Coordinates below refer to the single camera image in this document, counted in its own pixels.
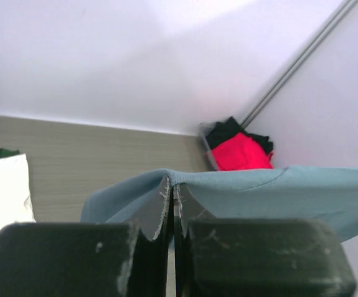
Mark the red t shirt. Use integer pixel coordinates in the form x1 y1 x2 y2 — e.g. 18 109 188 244
211 133 273 171

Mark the grey blue t shirt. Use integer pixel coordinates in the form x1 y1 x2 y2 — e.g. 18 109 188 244
80 166 358 241

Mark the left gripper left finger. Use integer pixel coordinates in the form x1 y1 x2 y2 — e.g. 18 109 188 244
0 178 170 296

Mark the right aluminium frame post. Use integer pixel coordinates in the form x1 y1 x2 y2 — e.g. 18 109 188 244
241 0 358 127

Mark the black t shirt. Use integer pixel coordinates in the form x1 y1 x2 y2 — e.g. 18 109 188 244
206 117 273 155

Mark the grey plastic bin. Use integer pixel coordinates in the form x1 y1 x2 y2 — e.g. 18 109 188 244
198 123 219 171

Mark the folded white t shirt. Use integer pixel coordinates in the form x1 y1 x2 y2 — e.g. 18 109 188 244
0 154 35 230

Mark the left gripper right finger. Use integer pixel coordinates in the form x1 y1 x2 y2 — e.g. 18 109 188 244
173 186 357 296

